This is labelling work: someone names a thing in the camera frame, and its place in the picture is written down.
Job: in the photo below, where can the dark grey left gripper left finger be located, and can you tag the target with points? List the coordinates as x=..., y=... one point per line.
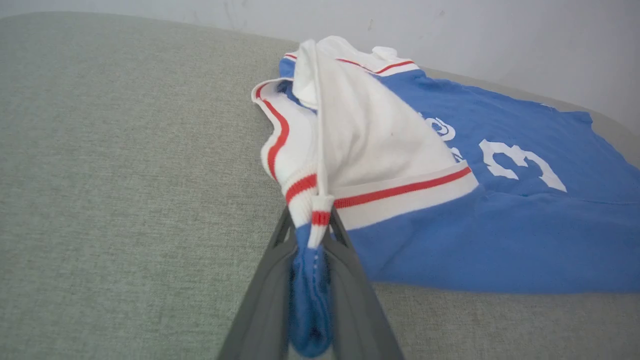
x=265, y=305

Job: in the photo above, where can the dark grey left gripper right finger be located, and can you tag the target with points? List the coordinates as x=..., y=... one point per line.
x=357, y=310

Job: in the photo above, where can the blue white red-striped jersey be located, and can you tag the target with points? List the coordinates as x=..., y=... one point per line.
x=450, y=215

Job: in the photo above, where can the grey fabric sofa cushion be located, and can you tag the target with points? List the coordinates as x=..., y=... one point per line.
x=125, y=200

